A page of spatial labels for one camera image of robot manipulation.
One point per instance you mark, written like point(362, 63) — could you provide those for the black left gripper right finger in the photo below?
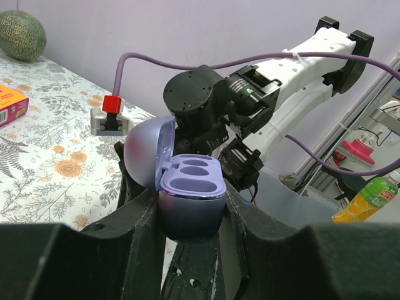
point(262, 258)

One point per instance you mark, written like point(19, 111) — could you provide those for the lavender earbud charging case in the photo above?
point(191, 188)

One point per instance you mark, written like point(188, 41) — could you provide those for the green melon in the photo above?
point(23, 37)

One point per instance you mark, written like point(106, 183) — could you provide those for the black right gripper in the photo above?
point(240, 165)

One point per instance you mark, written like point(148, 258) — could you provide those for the green orange juice bottle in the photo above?
point(369, 200)

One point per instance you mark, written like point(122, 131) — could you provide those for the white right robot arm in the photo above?
point(261, 102)

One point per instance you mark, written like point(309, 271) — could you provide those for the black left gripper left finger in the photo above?
point(118, 257)

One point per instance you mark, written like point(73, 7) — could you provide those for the orange snack box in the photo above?
point(14, 105)

